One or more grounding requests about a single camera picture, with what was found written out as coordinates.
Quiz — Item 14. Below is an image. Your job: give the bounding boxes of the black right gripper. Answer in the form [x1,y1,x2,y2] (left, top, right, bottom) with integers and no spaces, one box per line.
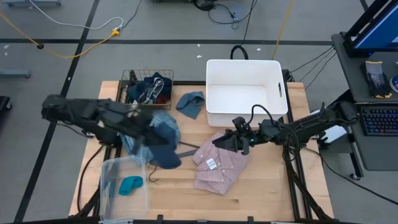
[212,116,261,156]

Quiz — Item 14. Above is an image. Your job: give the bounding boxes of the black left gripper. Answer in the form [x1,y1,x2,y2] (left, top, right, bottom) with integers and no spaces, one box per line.
[123,104,171,149]

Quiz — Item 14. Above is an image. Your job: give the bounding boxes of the navy long sock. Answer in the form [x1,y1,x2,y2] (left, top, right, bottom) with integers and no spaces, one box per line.
[148,120,183,170]

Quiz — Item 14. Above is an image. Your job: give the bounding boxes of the light blue striped shirt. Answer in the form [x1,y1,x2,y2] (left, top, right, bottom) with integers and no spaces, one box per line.
[119,109,182,163]

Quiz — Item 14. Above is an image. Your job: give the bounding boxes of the pink button shirt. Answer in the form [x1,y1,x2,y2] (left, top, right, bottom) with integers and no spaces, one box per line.
[192,132,252,196]

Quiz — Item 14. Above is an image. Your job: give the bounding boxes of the steel blue cloth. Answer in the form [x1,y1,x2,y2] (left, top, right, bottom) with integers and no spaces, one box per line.
[175,90,206,120]

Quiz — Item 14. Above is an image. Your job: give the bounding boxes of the teal short sock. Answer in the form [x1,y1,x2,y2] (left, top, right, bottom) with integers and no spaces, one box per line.
[118,175,145,197]

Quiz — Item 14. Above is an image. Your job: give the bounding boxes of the navy garment with patterned waistband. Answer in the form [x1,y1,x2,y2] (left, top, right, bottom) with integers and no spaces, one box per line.
[127,72,174,106]

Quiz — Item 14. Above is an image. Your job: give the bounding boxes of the dark grey clothes hanger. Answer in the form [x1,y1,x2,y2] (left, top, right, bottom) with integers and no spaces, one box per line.
[148,141,201,184]

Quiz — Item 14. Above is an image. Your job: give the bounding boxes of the red cloth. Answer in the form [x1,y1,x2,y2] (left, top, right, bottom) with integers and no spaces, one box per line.
[154,94,172,106]

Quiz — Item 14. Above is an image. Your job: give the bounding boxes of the white plastic bin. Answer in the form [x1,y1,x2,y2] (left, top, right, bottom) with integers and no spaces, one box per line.
[205,58,289,128]

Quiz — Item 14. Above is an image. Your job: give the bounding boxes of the clear plastic container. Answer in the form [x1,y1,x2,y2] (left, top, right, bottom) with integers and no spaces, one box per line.
[99,154,150,223]

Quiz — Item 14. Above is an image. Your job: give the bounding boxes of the white flat object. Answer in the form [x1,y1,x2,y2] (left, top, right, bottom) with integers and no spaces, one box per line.
[310,108,348,144]

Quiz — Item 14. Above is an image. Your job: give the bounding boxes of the grey side desk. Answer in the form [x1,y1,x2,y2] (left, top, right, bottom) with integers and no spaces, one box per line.
[330,32,398,172]

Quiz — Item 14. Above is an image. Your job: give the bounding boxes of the black backlit keyboard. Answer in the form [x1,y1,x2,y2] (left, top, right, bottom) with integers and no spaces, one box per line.
[360,107,398,137]

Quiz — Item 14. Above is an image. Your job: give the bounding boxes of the black caster base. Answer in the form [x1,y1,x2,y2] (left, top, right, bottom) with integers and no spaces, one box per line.
[0,95,13,113]

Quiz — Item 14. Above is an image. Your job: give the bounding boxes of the grey furniture foot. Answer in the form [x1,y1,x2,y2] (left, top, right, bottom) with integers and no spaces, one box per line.
[0,68,32,79]

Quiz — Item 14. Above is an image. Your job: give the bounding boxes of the grey black work glove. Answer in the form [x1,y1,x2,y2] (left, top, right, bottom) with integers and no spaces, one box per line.
[360,60,393,100]

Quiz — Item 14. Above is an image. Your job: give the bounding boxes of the blue white round object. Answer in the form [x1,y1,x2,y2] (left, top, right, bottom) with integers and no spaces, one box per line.
[389,73,398,93]

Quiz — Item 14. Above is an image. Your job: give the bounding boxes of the computer monitor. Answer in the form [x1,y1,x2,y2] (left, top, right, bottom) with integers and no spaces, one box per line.
[351,0,398,58]

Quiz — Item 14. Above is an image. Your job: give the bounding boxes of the black monitor stand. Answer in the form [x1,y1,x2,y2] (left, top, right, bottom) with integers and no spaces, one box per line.
[343,0,392,43]

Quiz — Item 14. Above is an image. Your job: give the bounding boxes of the black aluminium table frame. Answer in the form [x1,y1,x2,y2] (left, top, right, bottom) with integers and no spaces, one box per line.
[74,70,335,224]

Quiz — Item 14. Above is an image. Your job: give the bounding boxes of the wire mesh basket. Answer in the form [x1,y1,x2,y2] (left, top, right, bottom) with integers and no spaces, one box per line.
[116,68,175,111]

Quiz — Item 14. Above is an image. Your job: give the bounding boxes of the black coiled floor cable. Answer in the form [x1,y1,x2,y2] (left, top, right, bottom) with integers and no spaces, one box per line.
[229,44,249,60]

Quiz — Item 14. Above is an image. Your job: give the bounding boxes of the yellow floor cable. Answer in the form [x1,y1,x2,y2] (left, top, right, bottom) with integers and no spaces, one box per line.
[271,0,295,60]
[0,11,121,60]

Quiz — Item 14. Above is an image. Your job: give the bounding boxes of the black desk cable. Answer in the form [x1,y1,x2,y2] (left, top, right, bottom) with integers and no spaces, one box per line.
[290,45,337,91]

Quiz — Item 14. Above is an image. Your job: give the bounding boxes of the white floor cable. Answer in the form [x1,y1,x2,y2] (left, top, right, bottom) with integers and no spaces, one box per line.
[27,0,125,31]

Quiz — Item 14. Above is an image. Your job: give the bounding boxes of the thin black floor cable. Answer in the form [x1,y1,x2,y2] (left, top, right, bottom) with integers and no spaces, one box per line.
[123,0,144,30]

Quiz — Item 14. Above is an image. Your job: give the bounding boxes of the black tangled floor cables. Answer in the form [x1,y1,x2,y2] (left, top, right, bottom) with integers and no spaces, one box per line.
[192,0,259,31]

